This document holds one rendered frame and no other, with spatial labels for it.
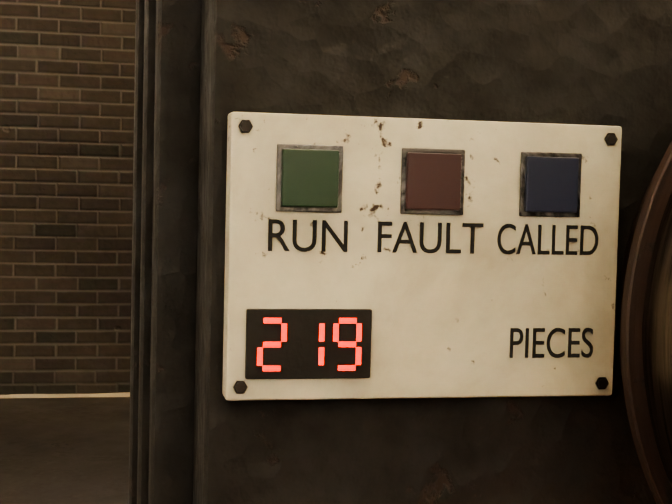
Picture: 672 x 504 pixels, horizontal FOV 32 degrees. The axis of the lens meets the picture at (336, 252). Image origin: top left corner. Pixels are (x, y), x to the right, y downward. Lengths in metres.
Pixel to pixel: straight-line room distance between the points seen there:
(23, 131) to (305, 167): 6.00
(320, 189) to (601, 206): 0.19
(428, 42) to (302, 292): 0.18
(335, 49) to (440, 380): 0.22
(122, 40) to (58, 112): 0.54
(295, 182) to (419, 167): 0.08
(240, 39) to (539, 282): 0.25
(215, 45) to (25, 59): 5.99
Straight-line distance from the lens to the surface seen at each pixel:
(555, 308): 0.79
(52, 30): 6.75
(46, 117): 6.70
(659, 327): 0.72
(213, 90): 0.75
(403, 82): 0.77
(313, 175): 0.73
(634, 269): 0.73
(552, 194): 0.78
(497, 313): 0.77
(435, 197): 0.75
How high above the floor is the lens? 1.19
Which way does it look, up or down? 3 degrees down
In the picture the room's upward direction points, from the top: 1 degrees clockwise
